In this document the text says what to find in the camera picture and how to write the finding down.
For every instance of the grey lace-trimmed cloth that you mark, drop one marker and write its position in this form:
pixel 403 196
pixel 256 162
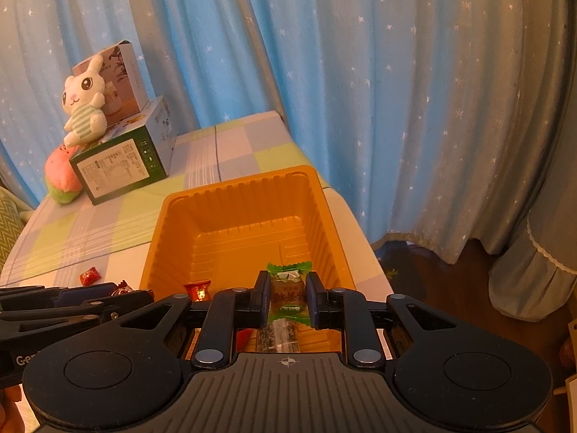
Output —
pixel 536 275

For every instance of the plaid tablecloth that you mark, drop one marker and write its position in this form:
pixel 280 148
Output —
pixel 203 158

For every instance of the beige printed box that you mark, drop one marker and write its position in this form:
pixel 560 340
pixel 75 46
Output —
pixel 130 81

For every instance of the large red candy packet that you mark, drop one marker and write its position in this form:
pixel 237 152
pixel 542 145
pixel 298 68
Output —
pixel 243 340

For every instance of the green chevron cushion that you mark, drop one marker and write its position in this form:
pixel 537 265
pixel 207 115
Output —
pixel 9 225

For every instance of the blue star curtain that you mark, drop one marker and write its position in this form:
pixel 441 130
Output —
pixel 315 76

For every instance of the clear packet with dark filling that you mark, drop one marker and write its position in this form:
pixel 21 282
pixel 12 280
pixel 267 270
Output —
pixel 275 338

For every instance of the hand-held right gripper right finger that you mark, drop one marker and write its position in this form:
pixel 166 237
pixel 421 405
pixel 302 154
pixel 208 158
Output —
pixel 312 302

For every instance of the white rabbit plush toy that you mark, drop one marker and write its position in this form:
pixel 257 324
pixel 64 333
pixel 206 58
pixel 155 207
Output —
pixel 83 90

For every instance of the person's left hand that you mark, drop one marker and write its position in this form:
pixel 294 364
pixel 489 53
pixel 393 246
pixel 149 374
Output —
pixel 9 415

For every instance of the green cardboard box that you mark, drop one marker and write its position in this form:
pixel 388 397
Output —
pixel 117 167

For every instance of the green-wrapped brown candy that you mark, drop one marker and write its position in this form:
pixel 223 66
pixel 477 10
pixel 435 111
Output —
pixel 288 288

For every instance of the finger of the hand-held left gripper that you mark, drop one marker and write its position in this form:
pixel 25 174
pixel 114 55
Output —
pixel 85 292
pixel 126 302

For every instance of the white cardboard box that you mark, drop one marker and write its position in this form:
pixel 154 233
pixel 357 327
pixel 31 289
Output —
pixel 572 410

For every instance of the pink green peach plush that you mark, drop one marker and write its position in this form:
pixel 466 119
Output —
pixel 61 176

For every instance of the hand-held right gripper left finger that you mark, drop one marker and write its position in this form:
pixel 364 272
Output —
pixel 266 300

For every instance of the orange plastic tray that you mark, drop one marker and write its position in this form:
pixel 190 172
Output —
pixel 216 225

